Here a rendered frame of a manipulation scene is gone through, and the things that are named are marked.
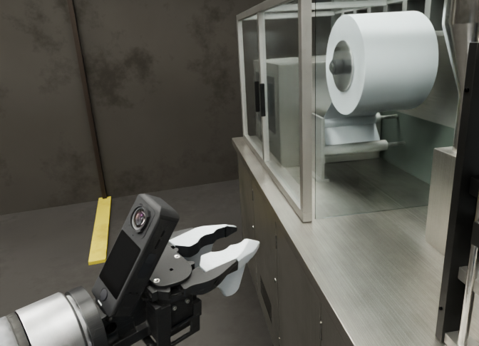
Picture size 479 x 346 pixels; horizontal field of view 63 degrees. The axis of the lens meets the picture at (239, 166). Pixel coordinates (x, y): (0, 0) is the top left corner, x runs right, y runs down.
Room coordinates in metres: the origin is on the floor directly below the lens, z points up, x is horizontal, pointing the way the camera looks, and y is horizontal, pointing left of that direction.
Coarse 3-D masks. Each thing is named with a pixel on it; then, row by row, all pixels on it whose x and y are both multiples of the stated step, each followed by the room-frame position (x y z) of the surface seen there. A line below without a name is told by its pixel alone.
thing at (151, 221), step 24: (144, 216) 0.33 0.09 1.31; (168, 216) 0.33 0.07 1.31; (120, 240) 0.34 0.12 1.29; (144, 240) 0.32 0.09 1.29; (168, 240) 0.33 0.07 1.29; (120, 264) 0.32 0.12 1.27; (144, 264) 0.31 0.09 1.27; (96, 288) 0.33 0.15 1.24; (120, 288) 0.31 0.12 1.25; (144, 288) 0.32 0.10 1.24; (120, 312) 0.30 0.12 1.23
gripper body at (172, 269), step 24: (168, 264) 0.36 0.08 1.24; (192, 264) 0.36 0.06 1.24; (168, 288) 0.33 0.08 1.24; (96, 312) 0.29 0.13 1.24; (144, 312) 0.33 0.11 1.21; (168, 312) 0.33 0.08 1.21; (192, 312) 0.35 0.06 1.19; (96, 336) 0.28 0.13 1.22; (120, 336) 0.32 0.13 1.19; (144, 336) 0.33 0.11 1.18; (168, 336) 0.33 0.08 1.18
